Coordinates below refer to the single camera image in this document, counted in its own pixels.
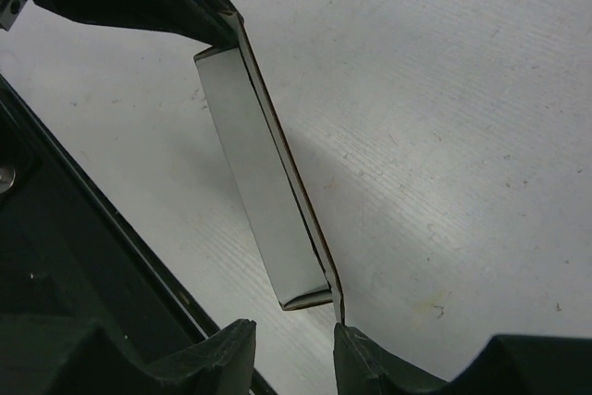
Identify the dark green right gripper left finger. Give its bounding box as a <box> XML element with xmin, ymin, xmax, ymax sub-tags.
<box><xmin>1</xmin><ymin>315</ymin><xmax>256</xmax><ymax>394</ymax></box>

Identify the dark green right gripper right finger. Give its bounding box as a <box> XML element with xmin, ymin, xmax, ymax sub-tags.
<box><xmin>332</xmin><ymin>323</ymin><xmax>592</xmax><ymax>395</ymax></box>

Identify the white paper box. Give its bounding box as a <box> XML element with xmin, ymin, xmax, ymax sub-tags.
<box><xmin>194</xmin><ymin>11</ymin><xmax>346</xmax><ymax>323</ymax></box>

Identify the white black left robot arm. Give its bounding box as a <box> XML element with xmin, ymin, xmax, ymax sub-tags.
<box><xmin>1</xmin><ymin>0</ymin><xmax>253</xmax><ymax>364</ymax></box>

